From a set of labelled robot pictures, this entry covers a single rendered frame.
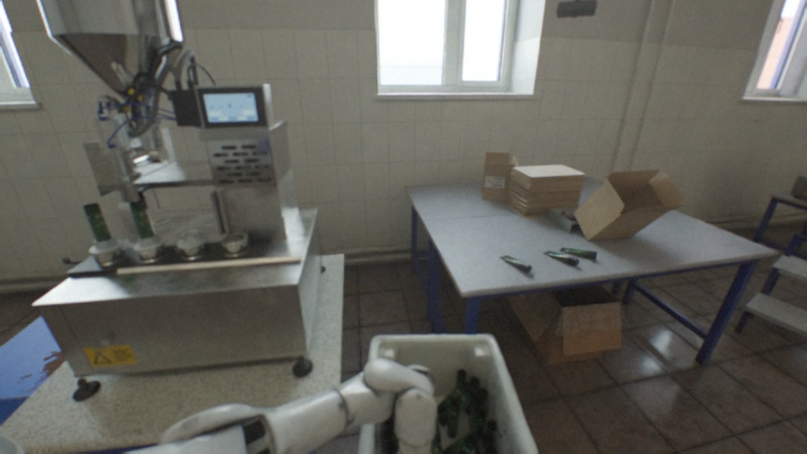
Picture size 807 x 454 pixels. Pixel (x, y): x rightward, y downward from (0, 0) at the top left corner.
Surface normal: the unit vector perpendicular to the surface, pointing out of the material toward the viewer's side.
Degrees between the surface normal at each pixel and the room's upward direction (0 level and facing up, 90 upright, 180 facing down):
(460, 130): 90
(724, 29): 90
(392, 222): 90
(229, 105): 90
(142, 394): 0
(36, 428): 0
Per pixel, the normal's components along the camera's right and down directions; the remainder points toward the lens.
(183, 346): 0.16, 0.36
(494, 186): -0.22, 0.35
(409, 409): -0.11, 0.01
